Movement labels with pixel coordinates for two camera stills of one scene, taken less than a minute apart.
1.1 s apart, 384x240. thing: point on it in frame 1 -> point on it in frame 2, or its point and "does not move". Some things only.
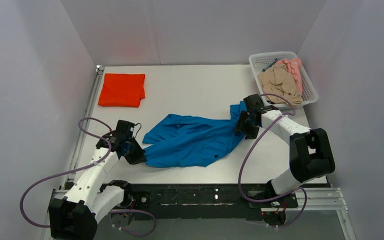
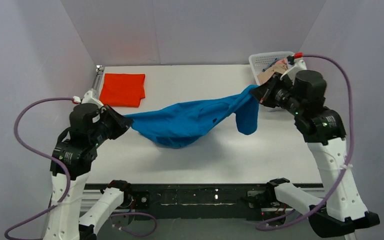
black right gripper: [247, 122] -> [266, 93]
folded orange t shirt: [122, 90] does not move
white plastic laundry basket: [258, 59] does not move
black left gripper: [133, 152] -> [118, 120]
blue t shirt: [178, 141] -> [171, 126]
